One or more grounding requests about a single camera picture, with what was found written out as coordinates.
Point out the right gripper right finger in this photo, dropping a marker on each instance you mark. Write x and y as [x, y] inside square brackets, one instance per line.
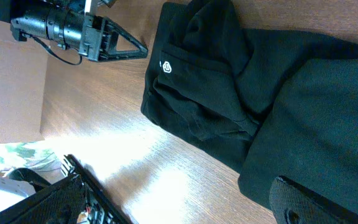
[292, 203]

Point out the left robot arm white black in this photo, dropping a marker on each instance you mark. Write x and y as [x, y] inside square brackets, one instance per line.
[72, 24]

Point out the black t-shirt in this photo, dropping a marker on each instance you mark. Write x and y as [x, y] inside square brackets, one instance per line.
[267, 103]

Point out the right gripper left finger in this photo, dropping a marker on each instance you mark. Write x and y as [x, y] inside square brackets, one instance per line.
[61, 202]

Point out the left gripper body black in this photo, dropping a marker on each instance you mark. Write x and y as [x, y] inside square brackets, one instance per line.
[94, 30]

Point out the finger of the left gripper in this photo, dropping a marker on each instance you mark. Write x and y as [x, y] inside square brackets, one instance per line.
[112, 32]

